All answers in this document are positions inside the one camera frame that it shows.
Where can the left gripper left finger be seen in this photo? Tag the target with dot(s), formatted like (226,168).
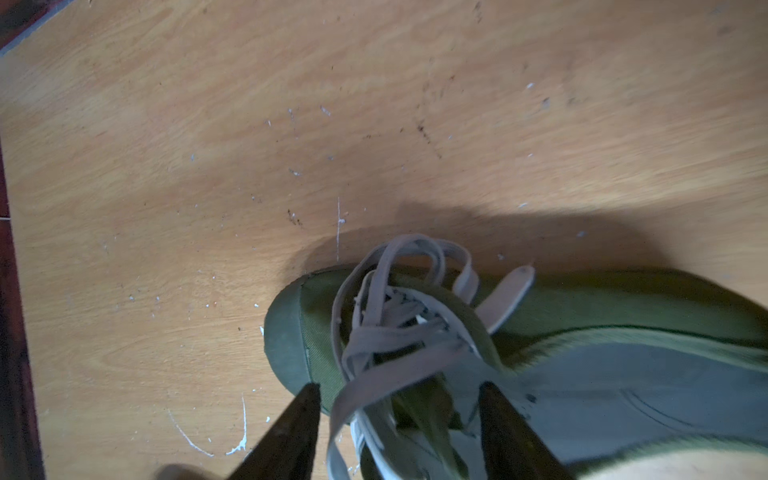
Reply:
(287,450)

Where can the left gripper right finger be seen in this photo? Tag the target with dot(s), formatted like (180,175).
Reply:
(511,449)

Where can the green shoe white laces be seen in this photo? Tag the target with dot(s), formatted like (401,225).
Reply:
(441,373)

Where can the black insole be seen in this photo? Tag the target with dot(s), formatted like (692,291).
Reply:
(591,402)

